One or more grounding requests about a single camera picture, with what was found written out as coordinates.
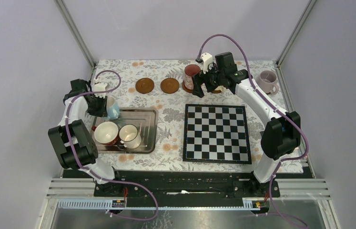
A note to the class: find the cream yellow mug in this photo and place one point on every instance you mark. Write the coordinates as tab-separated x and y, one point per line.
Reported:
222	89

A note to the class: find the lavender mug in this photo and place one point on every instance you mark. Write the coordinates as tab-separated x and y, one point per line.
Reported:
268	82

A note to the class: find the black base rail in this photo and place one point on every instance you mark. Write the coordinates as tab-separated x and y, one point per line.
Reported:
182	189

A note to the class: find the blue handled white mug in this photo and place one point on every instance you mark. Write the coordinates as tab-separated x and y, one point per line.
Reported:
112	108

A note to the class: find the pink mug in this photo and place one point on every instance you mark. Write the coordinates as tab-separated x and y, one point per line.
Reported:
189	72

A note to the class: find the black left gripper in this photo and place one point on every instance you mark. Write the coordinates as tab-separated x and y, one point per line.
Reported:
102	111

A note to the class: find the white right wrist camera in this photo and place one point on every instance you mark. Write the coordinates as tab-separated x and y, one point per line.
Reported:
207	60

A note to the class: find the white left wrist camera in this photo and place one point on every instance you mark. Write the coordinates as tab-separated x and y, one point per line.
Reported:
99	89

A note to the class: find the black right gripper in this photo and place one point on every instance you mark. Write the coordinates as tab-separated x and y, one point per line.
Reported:
198	79

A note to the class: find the white red wide cup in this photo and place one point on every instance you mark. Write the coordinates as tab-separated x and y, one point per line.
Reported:
107	133

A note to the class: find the black white chessboard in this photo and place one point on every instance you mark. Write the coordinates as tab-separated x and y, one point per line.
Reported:
216	134

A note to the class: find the metal tray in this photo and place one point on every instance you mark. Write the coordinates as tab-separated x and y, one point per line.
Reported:
145	119

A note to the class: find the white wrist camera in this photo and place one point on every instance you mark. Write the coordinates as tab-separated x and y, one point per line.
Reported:
207	60
99	89

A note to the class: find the white ribbed mug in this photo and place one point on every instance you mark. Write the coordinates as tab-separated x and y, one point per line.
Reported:
130	136

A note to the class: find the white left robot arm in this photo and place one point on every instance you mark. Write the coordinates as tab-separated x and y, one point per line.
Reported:
71	140

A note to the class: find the floral patterned tablecloth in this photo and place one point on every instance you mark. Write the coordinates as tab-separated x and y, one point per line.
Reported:
122	75

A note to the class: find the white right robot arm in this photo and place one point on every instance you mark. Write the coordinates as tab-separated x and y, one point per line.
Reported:
281	128

